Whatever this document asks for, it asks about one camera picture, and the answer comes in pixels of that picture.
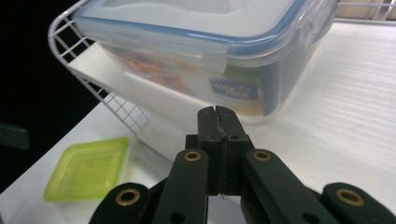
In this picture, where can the green plastic lid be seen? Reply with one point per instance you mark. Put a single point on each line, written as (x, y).
(87, 169)

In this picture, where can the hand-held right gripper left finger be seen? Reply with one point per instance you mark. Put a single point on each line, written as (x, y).
(209, 130)

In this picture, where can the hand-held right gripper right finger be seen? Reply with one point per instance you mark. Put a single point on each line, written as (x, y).
(232, 130)

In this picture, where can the clear blue-rimmed plastic food container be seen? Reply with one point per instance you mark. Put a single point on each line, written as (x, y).
(193, 40)

